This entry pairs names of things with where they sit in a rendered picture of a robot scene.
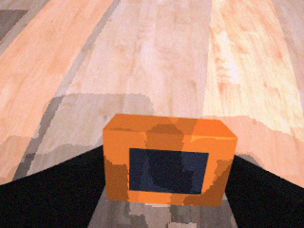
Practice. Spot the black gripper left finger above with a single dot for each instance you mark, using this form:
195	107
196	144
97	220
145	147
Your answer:
63	196

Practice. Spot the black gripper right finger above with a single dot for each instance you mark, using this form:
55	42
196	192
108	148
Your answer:
261	199

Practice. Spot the orange block with dark blue panel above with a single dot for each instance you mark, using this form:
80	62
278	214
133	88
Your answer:
167	160

